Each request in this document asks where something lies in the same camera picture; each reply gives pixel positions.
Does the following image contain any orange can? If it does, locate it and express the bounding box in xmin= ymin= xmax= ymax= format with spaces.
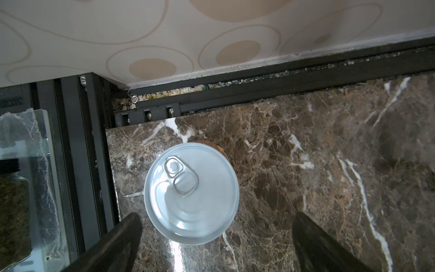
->
xmin=143 ymin=141 xmax=240 ymax=245

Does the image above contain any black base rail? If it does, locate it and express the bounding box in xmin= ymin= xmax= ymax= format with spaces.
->
xmin=1 ymin=73 xmax=118 ymax=272

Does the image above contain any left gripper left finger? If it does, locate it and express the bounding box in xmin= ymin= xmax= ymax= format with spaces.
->
xmin=64 ymin=213 xmax=143 ymax=272

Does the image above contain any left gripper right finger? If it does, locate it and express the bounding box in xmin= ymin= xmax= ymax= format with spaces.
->
xmin=292 ymin=212 xmax=371 ymax=272

